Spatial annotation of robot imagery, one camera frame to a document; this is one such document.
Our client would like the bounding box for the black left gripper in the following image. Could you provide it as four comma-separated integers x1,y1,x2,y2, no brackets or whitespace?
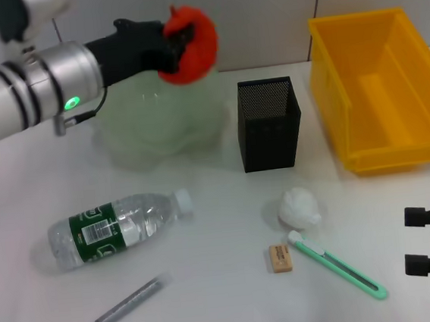
83,11,201,89

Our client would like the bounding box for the orange fruit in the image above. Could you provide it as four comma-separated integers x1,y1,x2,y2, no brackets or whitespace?
150,1,223,87

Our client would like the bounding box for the mint green utility knife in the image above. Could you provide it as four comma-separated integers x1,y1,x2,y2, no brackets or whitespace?
286,221,389,308

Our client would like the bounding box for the white paper ball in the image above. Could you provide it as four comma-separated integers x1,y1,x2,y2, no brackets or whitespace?
274,185,323,232

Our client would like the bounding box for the clear green-label water bottle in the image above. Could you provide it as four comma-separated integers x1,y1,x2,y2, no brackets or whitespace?
45,188,199,275

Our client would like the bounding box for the translucent green fruit bowl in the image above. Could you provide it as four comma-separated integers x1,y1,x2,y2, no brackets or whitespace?
86,60,239,177

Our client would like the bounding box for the black mesh pen holder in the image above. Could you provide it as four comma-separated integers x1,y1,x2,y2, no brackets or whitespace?
232,74,308,174

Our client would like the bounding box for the beige eraser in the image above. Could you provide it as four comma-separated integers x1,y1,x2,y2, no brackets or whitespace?
268,242,296,275

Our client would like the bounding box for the silver grey marker pen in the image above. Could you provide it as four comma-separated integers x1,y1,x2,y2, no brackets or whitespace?
61,270,177,322

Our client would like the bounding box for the yellow plastic bin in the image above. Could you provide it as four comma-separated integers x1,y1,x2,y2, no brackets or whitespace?
303,3,430,177

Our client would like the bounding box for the left arm grey cable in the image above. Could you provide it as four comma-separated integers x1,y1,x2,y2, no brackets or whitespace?
50,86,112,137

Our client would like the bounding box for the left wrist camera unit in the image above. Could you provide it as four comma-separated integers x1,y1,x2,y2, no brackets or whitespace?
0,0,77,45

